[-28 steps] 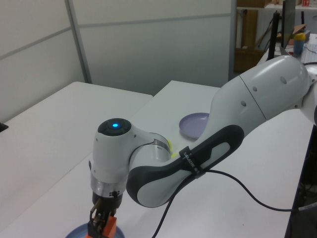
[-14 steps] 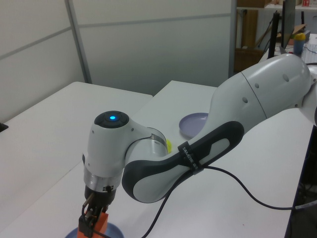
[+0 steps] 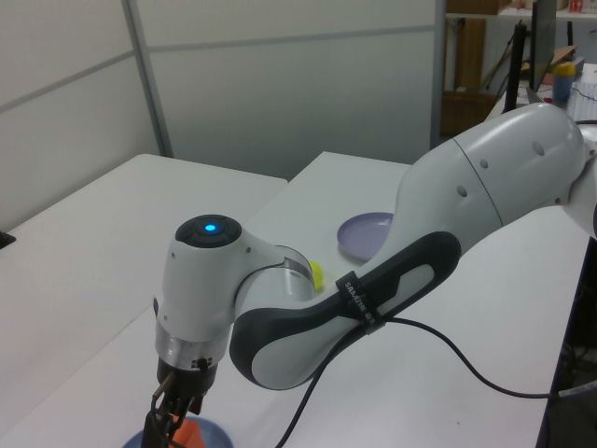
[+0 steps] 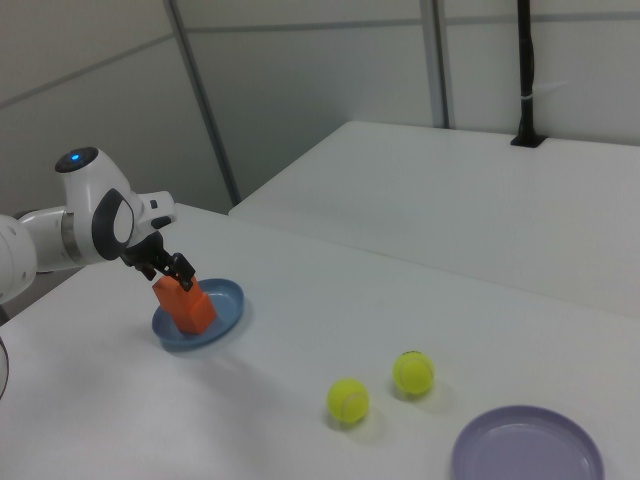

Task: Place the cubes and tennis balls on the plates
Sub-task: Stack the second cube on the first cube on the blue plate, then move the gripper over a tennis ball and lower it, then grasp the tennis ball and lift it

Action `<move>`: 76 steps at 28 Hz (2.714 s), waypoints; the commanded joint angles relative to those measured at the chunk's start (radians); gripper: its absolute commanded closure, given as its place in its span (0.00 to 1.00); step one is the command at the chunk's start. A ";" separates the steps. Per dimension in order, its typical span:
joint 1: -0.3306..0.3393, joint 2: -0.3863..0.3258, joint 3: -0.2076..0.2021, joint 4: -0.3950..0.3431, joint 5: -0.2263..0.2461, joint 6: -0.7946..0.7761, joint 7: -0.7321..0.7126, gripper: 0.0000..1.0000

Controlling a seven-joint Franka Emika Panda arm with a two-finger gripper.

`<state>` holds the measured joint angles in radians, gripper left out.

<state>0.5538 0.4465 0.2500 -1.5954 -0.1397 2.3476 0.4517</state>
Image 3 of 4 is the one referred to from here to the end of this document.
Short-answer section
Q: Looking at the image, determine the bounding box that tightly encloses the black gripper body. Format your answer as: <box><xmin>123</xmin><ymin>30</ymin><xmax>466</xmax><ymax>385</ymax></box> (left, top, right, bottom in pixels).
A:
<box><xmin>156</xmin><ymin>357</ymin><xmax>218</xmax><ymax>399</ymax></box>

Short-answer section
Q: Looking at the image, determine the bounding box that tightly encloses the orange cube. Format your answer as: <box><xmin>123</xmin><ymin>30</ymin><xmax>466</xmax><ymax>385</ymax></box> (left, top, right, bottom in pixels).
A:
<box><xmin>168</xmin><ymin>417</ymin><xmax>205</xmax><ymax>448</ymax></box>

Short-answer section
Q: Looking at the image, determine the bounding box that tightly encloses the blue plate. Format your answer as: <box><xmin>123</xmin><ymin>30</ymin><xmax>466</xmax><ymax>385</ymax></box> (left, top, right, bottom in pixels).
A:
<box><xmin>121</xmin><ymin>416</ymin><xmax>234</xmax><ymax>448</ymax></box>

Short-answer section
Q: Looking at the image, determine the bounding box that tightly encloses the purple plate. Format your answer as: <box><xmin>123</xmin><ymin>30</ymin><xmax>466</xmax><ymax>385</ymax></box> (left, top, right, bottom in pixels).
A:
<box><xmin>336</xmin><ymin>212</ymin><xmax>396</xmax><ymax>262</ymax></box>

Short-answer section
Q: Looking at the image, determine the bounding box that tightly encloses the brown wooden crate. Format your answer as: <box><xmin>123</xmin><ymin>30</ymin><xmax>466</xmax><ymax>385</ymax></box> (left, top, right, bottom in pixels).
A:
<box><xmin>440</xmin><ymin>90</ymin><xmax>498</xmax><ymax>138</ymax></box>

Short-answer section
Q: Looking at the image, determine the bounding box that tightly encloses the pale wooden board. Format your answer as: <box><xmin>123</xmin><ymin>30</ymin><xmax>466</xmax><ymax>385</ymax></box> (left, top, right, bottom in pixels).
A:
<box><xmin>454</xmin><ymin>18</ymin><xmax>486</xmax><ymax>92</ymax></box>

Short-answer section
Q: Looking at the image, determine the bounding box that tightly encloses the black monitor pole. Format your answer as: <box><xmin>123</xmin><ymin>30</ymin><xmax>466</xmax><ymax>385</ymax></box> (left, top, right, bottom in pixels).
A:
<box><xmin>505</xmin><ymin>21</ymin><xmax>531</xmax><ymax>114</ymax></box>

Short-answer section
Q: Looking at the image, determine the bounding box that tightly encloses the blue cup yellow lid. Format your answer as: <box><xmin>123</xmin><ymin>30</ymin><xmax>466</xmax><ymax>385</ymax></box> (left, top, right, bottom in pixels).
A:
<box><xmin>552</xmin><ymin>62</ymin><xmax>577</xmax><ymax>103</ymax></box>

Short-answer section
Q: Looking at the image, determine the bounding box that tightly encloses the dark monitor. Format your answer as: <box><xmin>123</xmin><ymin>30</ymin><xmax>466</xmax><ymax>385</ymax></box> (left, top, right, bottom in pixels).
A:
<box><xmin>531</xmin><ymin>0</ymin><xmax>559</xmax><ymax>92</ymax></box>

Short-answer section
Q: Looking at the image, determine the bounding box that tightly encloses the white printed box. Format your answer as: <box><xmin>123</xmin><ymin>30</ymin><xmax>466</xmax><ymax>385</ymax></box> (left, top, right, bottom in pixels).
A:
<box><xmin>569</xmin><ymin>63</ymin><xmax>597</xmax><ymax>124</ymax></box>

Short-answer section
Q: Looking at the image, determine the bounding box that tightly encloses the open cardboard box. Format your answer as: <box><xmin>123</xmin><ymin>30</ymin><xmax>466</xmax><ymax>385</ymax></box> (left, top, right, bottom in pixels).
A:
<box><xmin>552</xmin><ymin>45</ymin><xmax>580</xmax><ymax>67</ymax></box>

